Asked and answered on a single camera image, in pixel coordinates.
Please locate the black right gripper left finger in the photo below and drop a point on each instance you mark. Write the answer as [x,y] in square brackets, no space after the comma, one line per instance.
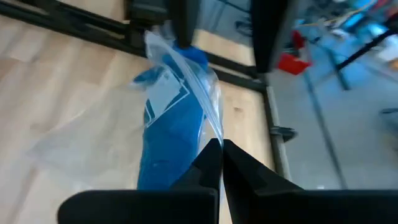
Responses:
[140,207]

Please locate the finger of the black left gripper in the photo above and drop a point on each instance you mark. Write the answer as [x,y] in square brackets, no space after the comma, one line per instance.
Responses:
[269,31]
[185,21]

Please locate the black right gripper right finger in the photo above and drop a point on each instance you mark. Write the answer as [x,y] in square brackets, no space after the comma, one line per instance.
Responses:
[295,208]

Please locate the clear plastic zip bag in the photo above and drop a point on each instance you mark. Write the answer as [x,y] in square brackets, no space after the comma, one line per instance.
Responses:
[164,93]

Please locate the blue elastic bandage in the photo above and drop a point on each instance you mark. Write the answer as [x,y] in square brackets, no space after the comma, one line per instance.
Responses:
[174,140]

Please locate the red plastic crate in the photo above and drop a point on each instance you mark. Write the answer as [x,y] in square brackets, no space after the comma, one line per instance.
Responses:
[292,65]

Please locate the black aluminium table frame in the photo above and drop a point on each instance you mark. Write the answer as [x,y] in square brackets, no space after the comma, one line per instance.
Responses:
[239,79]

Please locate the black frame clamp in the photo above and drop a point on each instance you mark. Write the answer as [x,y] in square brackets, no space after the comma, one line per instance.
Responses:
[284,133]

